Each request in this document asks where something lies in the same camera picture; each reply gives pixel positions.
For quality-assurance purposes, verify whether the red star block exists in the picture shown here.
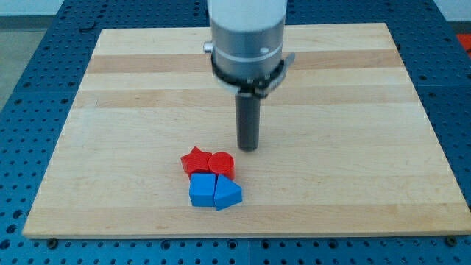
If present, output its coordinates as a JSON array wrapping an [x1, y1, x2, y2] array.
[[180, 146, 212, 179]]

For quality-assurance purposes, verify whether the blue cube block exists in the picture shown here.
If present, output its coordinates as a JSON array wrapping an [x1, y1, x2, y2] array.
[[189, 173, 217, 207]]

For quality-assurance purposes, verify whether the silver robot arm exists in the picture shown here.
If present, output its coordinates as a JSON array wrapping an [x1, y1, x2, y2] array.
[[203, 0, 295, 152]]

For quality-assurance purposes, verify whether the red cylinder block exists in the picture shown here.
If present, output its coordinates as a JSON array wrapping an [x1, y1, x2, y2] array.
[[208, 152, 236, 180]]

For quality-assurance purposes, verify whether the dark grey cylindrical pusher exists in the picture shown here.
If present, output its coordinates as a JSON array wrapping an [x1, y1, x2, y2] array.
[[235, 95, 261, 152]]

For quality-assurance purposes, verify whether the light wooden board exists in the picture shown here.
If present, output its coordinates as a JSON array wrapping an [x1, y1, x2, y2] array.
[[21, 22, 471, 240]]

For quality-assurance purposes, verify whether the blue triangle block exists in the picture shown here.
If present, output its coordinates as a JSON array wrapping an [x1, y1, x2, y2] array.
[[213, 174, 243, 211]]

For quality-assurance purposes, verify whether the black flange mount ring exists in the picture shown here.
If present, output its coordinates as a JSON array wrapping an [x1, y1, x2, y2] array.
[[210, 53, 296, 99]]

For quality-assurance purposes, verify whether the red object at right edge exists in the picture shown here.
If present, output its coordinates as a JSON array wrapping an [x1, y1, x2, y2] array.
[[456, 33, 471, 57]]

